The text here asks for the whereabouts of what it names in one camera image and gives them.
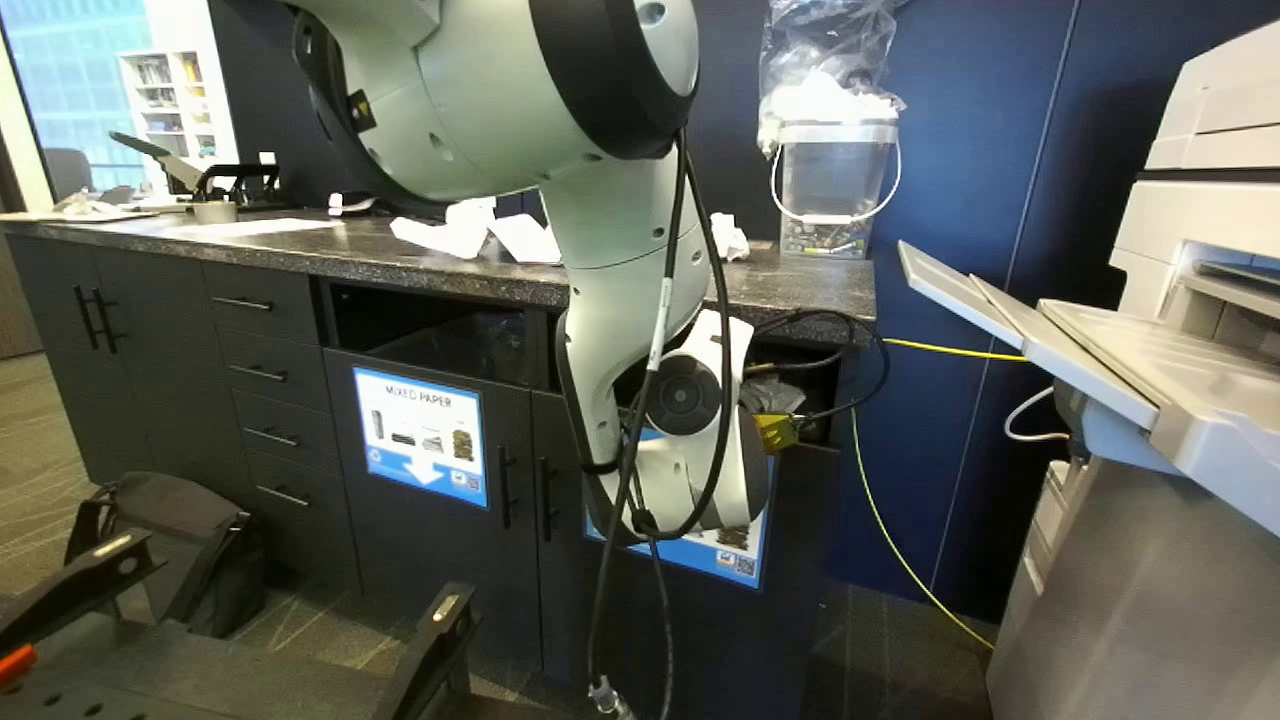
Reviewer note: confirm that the clear plastic bucket with bag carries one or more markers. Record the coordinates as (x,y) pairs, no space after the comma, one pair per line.
(827,121)

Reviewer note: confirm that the black bin door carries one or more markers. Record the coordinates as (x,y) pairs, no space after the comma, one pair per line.
(413,543)
(716,649)

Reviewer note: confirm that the large white printer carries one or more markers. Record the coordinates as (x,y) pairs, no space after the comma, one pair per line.
(1148,578)

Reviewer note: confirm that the blue mixed paper sign right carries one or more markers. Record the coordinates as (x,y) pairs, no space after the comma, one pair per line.
(704,551)

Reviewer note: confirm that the blue mixed paper sign left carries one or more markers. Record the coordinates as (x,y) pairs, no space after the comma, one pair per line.
(420,433)

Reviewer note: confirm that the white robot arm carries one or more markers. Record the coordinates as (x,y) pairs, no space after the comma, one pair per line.
(581,104)

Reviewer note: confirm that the blue mixed paper sign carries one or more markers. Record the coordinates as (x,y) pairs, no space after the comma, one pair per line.
(420,433)
(704,551)

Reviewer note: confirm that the white tissue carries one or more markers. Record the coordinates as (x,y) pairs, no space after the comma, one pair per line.
(471,227)
(731,238)

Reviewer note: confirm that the right black bin door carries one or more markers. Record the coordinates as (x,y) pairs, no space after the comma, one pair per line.
(716,649)

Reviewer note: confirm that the left black bin door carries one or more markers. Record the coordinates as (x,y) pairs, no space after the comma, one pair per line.
(413,543)

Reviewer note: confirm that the dark drawer cabinet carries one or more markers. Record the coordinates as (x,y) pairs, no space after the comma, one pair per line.
(272,366)

